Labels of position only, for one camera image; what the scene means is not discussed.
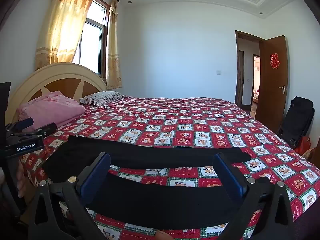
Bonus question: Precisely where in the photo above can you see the narrow yellow curtain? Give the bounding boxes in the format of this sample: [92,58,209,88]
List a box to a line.
[106,0,123,89]

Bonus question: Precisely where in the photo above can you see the black pants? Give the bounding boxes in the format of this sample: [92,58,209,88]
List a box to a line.
[41,135,266,230]

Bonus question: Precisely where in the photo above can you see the wide yellow curtain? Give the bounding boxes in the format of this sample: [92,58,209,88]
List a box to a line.
[34,0,98,71]

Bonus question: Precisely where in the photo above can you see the striped pillow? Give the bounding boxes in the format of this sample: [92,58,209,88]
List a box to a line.
[79,91,127,107]

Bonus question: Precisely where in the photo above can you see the black suitcase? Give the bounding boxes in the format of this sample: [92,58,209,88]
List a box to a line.
[277,96,315,150]

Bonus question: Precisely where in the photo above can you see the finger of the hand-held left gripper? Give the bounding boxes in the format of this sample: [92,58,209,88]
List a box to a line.
[6,117,34,132]
[15,122,58,138]

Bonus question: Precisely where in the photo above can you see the red printed checkered bedspread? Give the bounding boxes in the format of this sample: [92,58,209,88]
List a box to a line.
[19,96,320,240]

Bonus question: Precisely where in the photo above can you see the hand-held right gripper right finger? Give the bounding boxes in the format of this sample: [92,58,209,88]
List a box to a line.
[214,152,294,240]

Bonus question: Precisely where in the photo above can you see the pink pillow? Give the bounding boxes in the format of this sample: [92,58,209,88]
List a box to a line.
[17,91,86,132]

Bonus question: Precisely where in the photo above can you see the red bag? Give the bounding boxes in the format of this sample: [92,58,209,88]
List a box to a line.
[294,136,313,156]

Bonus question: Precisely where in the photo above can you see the window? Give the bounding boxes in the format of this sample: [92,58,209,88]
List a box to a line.
[72,0,111,78]

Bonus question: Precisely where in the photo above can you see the brown wooden door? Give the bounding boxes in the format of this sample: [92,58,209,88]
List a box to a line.
[255,35,289,134]

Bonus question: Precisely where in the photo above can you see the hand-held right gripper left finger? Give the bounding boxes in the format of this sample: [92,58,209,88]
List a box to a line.
[28,152,112,240]

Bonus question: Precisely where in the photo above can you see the cream wooden headboard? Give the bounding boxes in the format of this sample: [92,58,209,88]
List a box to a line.
[5,62,108,125]

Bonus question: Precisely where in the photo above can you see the brown door frame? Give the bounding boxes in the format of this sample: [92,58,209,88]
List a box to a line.
[235,30,267,108]

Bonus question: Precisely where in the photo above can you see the red paper door decoration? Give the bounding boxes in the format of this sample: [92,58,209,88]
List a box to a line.
[269,53,280,69]

